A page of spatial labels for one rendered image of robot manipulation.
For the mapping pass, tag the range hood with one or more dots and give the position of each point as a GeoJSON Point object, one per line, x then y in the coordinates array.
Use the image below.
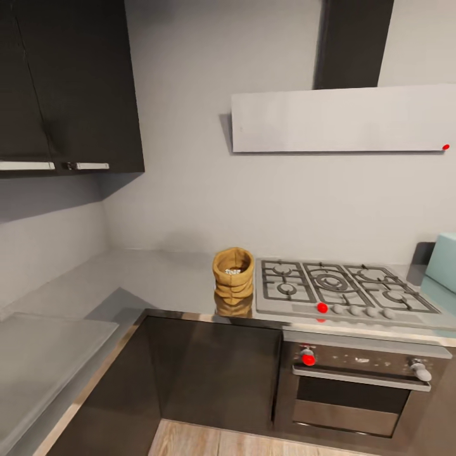
{"type": "Point", "coordinates": [348, 111]}

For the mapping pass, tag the popcorn bag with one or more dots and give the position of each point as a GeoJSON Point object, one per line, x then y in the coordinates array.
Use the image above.
{"type": "Point", "coordinates": [234, 287]}

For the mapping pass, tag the oven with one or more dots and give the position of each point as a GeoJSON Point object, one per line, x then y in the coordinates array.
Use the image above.
{"type": "Point", "coordinates": [369, 392]}

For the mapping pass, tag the burner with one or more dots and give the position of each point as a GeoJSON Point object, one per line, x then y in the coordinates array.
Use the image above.
{"type": "Point", "coordinates": [345, 291]}

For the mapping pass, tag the drop in sink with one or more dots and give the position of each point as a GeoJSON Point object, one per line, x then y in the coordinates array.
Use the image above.
{"type": "Point", "coordinates": [39, 356]}

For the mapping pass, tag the microwave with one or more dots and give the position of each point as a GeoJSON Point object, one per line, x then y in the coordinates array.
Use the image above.
{"type": "Point", "coordinates": [442, 265]}

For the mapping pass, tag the cabinet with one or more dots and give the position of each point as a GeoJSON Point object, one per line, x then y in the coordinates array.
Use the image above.
{"type": "Point", "coordinates": [67, 94]}

